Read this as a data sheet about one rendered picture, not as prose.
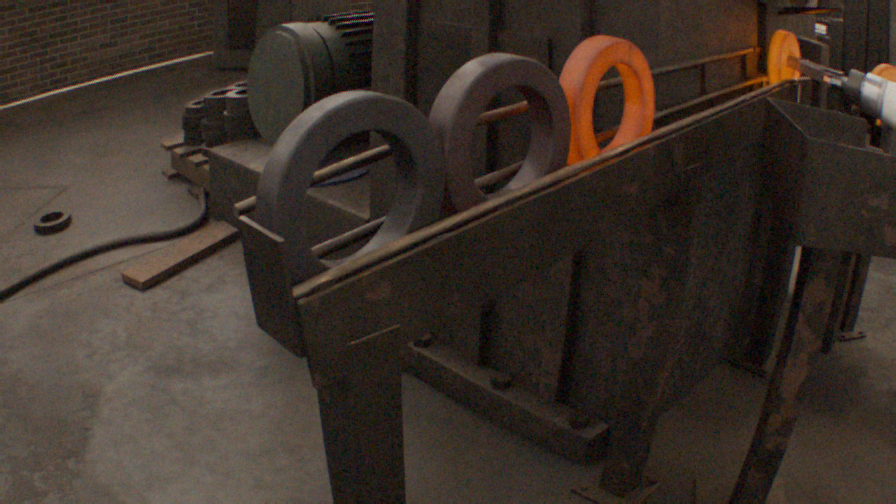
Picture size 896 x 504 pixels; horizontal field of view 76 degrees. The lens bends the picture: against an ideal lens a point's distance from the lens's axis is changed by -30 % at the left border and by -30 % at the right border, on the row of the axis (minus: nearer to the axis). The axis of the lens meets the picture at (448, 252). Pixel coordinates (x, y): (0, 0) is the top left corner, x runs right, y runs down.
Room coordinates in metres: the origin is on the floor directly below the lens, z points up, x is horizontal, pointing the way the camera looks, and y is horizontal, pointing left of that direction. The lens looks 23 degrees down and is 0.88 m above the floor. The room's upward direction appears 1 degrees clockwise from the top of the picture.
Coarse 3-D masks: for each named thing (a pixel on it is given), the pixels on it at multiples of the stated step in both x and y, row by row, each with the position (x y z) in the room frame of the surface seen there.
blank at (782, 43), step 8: (776, 32) 1.37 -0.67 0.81; (784, 32) 1.37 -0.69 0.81; (776, 40) 1.35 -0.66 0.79; (784, 40) 1.34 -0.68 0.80; (792, 40) 1.38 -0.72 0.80; (776, 48) 1.34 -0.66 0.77; (784, 48) 1.34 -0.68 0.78; (792, 48) 1.38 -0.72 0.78; (768, 56) 1.35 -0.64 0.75; (776, 56) 1.33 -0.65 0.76; (784, 56) 1.34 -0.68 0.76; (768, 64) 1.34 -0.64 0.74; (776, 64) 1.33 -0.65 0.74; (784, 64) 1.34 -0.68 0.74; (768, 72) 1.35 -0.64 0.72; (776, 72) 1.33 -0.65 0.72; (784, 72) 1.34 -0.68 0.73; (792, 72) 1.40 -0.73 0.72; (776, 80) 1.33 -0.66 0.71
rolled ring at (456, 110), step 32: (480, 64) 0.74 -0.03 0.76; (512, 64) 0.75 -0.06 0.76; (448, 96) 0.72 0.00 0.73; (480, 96) 0.72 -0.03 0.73; (544, 96) 0.78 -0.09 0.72; (448, 128) 0.70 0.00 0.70; (544, 128) 0.80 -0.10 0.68; (448, 160) 0.69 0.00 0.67; (544, 160) 0.79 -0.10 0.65; (448, 192) 0.70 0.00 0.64; (480, 192) 0.72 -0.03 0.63
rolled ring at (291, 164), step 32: (352, 96) 0.63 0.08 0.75; (384, 96) 0.64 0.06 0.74; (288, 128) 0.60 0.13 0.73; (320, 128) 0.60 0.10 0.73; (352, 128) 0.62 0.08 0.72; (384, 128) 0.64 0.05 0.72; (416, 128) 0.66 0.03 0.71; (288, 160) 0.58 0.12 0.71; (320, 160) 0.60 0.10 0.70; (416, 160) 0.67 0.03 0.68; (288, 192) 0.57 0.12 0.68; (416, 192) 0.67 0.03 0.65; (288, 224) 0.57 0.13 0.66; (384, 224) 0.68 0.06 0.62; (416, 224) 0.67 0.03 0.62; (288, 256) 0.57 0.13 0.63; (352, 256) 0.65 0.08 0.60
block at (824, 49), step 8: (800, 40) 1.54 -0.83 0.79; (808, 40) 1.53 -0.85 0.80; (800, 48) 1.54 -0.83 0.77; (808, 48) 1.52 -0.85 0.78; (816, 48) 1.50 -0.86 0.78; (824, 48) 1.50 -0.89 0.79; (800, 56) 1.54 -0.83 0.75; (808, 56) 1.52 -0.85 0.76; (816, 56) 1.50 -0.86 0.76; (824, 56) 1.51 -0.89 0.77; (824, 64) 1.51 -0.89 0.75; (816, 80) 1.50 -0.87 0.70; (816, 88) 1.50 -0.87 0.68; (824, 88) 1.52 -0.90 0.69; (816, 96) 1.50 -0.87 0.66; (824, 96) 1.52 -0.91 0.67; (816, 104) 1.50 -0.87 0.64; (824, 104) 1.52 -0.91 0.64
